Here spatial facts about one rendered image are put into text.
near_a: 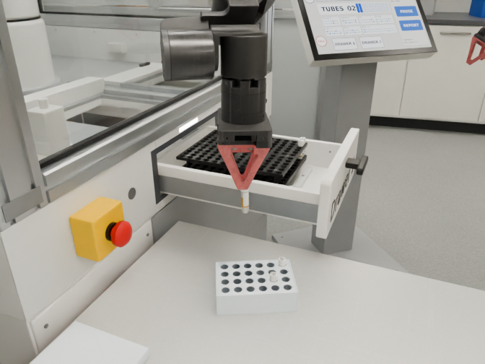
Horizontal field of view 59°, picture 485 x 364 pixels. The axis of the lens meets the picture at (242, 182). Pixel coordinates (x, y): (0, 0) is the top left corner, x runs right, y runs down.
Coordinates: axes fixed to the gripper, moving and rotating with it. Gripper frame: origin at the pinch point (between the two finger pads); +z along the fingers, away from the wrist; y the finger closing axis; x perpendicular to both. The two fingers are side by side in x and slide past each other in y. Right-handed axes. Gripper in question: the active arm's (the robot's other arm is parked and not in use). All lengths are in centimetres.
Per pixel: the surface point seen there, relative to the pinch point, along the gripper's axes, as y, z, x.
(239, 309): 3.1, 19.9, -0.4
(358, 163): -18.4, 5.3, 22.7
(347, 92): -109, 14, 47
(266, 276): -0.8, 17.1, 4.1
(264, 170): -18.5, 6.6, 5.2
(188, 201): -33.0, 20.5, -10.3
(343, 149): -21.0, 3.6, 20.3
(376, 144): -259, 92, 122
